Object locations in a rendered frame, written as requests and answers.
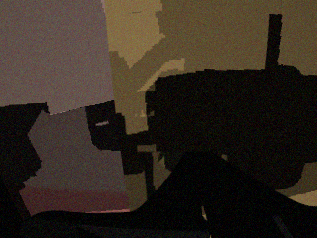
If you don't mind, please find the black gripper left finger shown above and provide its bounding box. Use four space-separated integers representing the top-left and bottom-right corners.
19 152 211 238

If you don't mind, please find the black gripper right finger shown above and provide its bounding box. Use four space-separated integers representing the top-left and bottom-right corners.
198 152 317 238

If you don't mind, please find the tan square puzzle board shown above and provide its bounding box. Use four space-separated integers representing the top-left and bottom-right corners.
104 0 317 211

